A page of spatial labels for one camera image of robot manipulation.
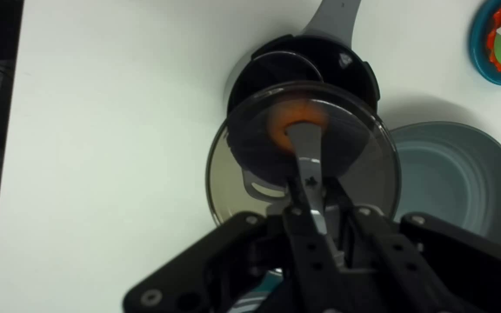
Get grey bowl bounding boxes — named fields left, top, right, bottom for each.
left=388, top=120, right=501, bottom=247

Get small teal plate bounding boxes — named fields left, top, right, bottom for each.
left=466, top=0, right=501, bottom=88

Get orange toy carrot slice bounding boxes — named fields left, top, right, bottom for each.
left=266, top=102, right=331, bottom=153

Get glass lid with grey handle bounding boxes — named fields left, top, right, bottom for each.
left=205, top=80, right=404, bottom=236

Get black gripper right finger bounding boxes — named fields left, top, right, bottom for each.
left=324, top=175, right=501, bottom=313

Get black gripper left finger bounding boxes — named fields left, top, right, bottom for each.
left=122, top=175, right=357, bottom=313

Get black pot with grey handles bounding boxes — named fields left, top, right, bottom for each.
left=224, top=0, right=381, bottom=203

